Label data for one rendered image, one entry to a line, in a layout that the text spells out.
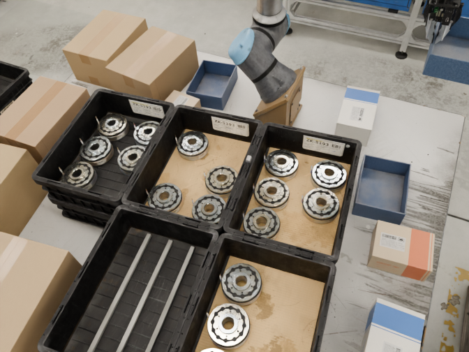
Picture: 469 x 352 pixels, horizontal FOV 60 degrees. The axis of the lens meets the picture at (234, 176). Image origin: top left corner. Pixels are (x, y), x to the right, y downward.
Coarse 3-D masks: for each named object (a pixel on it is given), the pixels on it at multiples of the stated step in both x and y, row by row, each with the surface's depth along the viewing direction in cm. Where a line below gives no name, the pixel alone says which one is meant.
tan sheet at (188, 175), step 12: (216, 144) 135; (228, 144) 135; (240, 144) 134; (180, 156) 133; (204, 156) 132; (216, 156) 132; (228, 156) 132; (240, 156) 131; (168, 168) 130; (180, 168) 130; (192, 168) 130; (204, 168) 129; (168, 180) 128; (180, 180) 127; (192, 180) 127; (204, 180) 127; (192, 192) 124; (204, 192) 124; (192, 204) 122; (192, 216) 119
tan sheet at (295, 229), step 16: (304, 160) 129; (320, 160) 128; (304, 176) 125; (304, 192) 122; (336, 192) 121; (288, 208) 119; (288, 224) 116; (304, 224) 115; (320, 224) 115; (336, 224) 115; (288, 240) 113; (304, 240) 113; (320, 240) 112
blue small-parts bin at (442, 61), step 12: (456, 24) 119; (468, 24) 118; (456, 36) 122; (468, 36) 120; (432, 48) 110; (444, 48) 120; (456, 48) 119; (468, 48) 119; (432, 60) 110; (444, 60) 108; (456, 60) 107; (468, 60) 116; (432, 72) 112; (444, 72) 111; (456, 72) 109; (468, 72) 108; (468, 84) 111
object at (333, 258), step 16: (288, 128) 124; (256, 144) 121; (352, 176) 112; (240, 192) 111; (224, 224) 106; (256, 240) 103; (272, 240) 102; (336, 240) 101; (320, 256) 99; (336, 256) 99
